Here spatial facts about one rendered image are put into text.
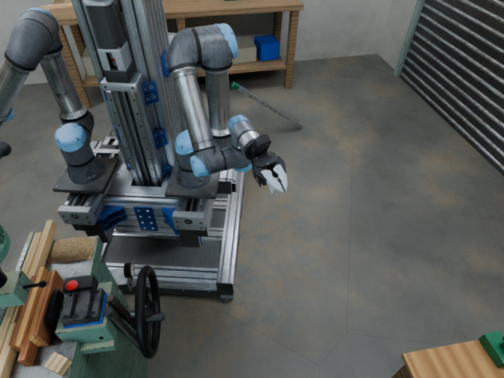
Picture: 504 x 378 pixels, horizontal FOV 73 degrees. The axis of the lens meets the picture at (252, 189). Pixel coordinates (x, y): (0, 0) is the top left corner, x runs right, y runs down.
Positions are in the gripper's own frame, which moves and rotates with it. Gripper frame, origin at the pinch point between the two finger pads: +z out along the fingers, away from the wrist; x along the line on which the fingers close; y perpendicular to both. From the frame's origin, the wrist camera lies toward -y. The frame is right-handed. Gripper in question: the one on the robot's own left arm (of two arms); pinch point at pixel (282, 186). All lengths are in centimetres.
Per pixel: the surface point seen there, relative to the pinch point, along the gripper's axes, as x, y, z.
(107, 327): 58, 22, 6
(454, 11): -250, 74, -171
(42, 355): 77, 23, 5
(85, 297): 61, 16, -2
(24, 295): 75, 11, -8
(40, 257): 75, 20, -26
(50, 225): 72, 20, -39
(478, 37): -242, 80, -134
